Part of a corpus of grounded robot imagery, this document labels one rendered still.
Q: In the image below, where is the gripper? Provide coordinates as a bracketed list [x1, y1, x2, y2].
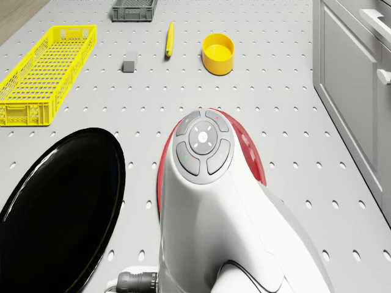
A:
[105, 264, 160, 293]

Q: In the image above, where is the black plate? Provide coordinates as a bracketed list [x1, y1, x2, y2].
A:
[0, 127, 126, 293]

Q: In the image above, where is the yellow basket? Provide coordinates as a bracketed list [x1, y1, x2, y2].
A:
[0, 25, 98, 127]

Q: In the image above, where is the yellow bowl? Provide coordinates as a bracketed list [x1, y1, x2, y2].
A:
[202, 32, 235, 76]

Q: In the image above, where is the banana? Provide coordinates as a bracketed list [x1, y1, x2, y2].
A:
[165, 21, 175, 59]

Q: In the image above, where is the dark grey basket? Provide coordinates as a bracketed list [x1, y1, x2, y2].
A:
[111, 0, 159, 23]

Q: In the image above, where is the white cabinet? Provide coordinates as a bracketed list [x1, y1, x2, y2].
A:
[312, 0, 391, 230]

